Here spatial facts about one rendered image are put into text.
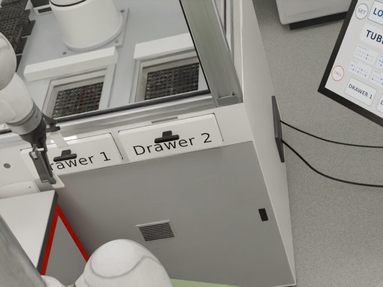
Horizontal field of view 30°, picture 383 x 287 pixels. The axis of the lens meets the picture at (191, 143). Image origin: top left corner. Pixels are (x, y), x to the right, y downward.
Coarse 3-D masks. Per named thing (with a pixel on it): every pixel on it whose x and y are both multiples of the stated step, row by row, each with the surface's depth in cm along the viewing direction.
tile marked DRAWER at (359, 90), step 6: (354, 78) 184; (348, 84) 185; (354, 84) 184; (360, 84) 183; (366, 84) 181; (348, 90) 185; (354, 90) 184; (360, 90) 182; (366, 90) 181; (372, 90) 180; (354, 96) 184; (360, 96) 182; (366, 96) 181; (372, 96) 180; (366, 102) 181; (372, 102) 180
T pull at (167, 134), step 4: (164, 132) 207; (168, 132) 206; (164, 136) 205; (168, 136) 205; (172, 136) 204; (176, 136) 204; (156, 140) 205; (160, 140) 205; (164, 140) 205; (168, 140) 205; (172, 140) 205
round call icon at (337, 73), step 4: (336, 64) 189; (336, 68) 189; (340, 68) 188; (344, 68) 187; (332, 72) 190; (336, 72) 189; (340, 72) 188; (344, 72) 187; (332, 76) 190; (336, 76) 189; (340, 76) 188; (336, 80) 189; (340, 80) 188
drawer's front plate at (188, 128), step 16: (144, 128) 208; (160, 128) 206; (176, 128) 206; (192, 128) 206; (208, 128) 206; (128, 144) 211; (144, 144) 211; (160, 144) 211; (176, 144) 211; (208, 144) 210
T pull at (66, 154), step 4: (64, 152) 213; (68, 152) 212; (60, 156) 212; (64, 156) 211; (68, 156) 211; (72, 156) 210; (76, 156) 211; (56, 160) 212; (60, 160) 212; (64, 160) 212
